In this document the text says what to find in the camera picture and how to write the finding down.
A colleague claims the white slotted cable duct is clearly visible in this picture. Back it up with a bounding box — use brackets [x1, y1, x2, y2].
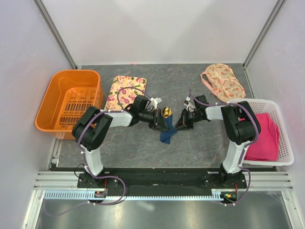
[44, 190, 238, 201]

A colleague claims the pink cloth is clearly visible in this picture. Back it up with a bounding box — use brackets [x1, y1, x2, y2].
[244, 113, 280, 161]

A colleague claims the white perforated plastic basket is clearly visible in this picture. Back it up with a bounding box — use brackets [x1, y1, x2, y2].
[229, 98, 295, 167]

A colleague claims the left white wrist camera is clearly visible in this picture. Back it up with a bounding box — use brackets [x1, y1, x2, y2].
[150, 97, 162, 110]

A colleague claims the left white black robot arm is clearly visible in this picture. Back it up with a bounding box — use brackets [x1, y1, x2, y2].
[72, 95, 173, 187]

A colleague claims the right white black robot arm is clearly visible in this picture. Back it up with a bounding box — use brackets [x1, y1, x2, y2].
[174, 95, 261, 188]

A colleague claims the gold spoon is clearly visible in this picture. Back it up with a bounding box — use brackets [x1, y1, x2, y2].
[163, 107, 172, 118]

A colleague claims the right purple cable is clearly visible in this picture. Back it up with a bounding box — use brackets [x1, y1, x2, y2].
[188, 89, 261, 206]

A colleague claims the orange plastic basin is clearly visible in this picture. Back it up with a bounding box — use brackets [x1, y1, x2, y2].
[35, 70, 103, 140]

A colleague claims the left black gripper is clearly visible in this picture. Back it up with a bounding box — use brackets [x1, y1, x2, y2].
[139, 108, 169, 132]

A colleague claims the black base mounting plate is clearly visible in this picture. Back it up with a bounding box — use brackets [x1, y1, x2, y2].
[77, 168, 247, 196]

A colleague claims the dark blue paper napkin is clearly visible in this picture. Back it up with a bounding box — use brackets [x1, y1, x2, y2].
[160, 114, 178, 145]

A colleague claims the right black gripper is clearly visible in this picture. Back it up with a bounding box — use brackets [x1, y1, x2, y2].
[173, 109, 202, 131]

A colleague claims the floral rectangular tray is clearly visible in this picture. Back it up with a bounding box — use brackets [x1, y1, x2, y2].
[104, 75, 147, 110]

